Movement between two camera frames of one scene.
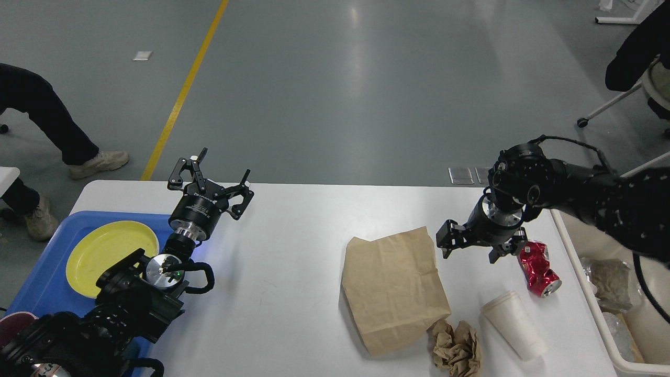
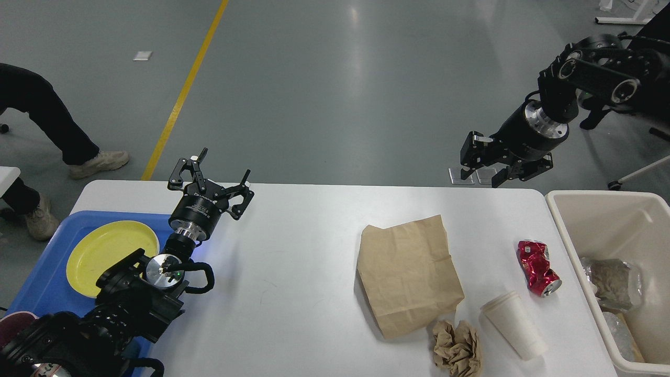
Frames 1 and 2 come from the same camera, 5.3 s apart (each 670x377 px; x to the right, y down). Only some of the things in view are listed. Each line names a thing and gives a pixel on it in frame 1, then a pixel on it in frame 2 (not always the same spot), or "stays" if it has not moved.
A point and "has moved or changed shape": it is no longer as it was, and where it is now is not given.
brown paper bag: x=392 y=287 has moved or changed shape
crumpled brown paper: x=456 y=350 stays
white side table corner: x=8 y=175 stays
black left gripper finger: x=176 y=180 stays
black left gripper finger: x=237 y=211 stays
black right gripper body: x=488 y=225 -> x=523 y=146
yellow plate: x=99 y=250 stays
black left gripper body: x=195 y=212 stays
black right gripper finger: x=494 y=254 -> x=500 y=177
